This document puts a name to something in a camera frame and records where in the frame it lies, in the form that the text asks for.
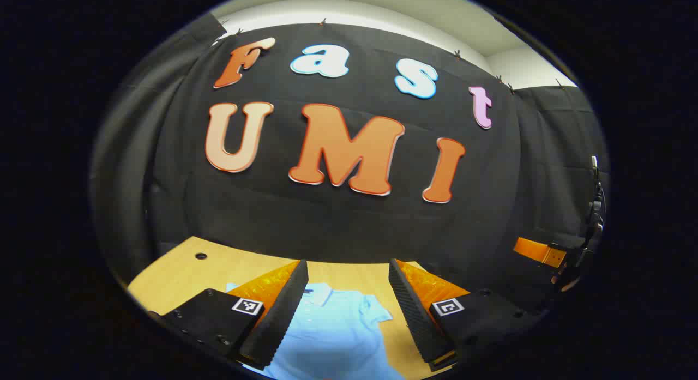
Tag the light blue T-shirt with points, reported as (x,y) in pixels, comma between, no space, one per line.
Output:
(332,336)

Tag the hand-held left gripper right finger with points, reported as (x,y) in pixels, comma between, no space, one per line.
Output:
(417,314)

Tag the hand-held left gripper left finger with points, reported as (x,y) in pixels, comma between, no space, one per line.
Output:
(278,314)

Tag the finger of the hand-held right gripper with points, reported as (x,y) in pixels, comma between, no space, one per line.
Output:
(537,251)

